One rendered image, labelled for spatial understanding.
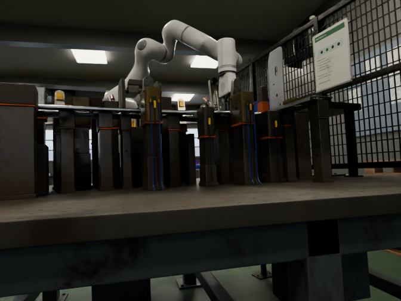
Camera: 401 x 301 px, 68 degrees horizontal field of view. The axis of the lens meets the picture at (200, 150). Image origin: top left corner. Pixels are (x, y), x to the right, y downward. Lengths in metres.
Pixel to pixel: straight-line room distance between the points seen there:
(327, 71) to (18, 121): 1.39
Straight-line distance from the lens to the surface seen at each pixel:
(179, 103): 1.44
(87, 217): 0.49
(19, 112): 1.00
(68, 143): 1.12
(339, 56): 1.66
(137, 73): 1.70
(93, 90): 1.49
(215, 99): 1.52
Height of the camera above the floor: 0.76
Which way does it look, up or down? 4 degrees up
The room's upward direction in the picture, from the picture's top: 2 degrees counter-clockwise
